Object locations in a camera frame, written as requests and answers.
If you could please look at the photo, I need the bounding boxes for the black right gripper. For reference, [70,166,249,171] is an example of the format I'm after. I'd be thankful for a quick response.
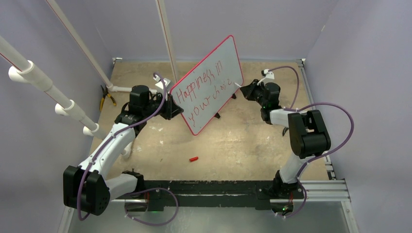
[240,79,267,108]

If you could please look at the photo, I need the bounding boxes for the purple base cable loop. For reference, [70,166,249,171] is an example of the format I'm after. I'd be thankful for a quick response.
[124,187,180,227]

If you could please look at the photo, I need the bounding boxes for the white pvc pipe frame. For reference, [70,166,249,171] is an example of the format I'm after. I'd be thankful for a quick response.
[0,0,179,160]

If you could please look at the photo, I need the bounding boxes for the red marker cap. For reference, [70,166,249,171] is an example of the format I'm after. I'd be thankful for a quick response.
[189,156,199,162]

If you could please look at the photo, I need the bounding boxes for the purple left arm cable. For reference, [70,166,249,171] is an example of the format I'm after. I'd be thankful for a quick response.
[76,72,169,222]

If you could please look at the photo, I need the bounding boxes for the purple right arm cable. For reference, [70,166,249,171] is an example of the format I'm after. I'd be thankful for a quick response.
[269,66,355,206]

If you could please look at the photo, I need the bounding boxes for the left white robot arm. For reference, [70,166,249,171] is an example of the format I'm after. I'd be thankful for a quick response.
[63,85,184,216]

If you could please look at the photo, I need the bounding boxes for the black spring clamp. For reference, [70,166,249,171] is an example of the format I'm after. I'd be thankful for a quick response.
[282,127,289,136]

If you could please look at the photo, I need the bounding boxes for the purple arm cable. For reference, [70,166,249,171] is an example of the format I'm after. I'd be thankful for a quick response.
[269,66,355,206]
[76,72,169,222]

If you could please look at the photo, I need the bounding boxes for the red framed whiteboard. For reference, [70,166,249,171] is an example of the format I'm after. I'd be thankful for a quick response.
[170,35,244,135]

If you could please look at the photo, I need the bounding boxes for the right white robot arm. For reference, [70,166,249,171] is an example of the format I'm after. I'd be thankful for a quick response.
[240,80,331,198]

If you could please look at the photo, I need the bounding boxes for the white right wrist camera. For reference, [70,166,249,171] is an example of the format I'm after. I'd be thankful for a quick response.
[257,69,275,85]

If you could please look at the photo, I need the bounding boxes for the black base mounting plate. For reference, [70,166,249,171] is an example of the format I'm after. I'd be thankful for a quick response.
[143,180,277,212]

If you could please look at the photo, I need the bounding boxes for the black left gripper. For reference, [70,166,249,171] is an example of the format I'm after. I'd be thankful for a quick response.
[142,91,183,120]

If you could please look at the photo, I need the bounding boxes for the yellow handled pliers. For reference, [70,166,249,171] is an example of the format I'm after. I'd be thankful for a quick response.
[99,85,117,112]

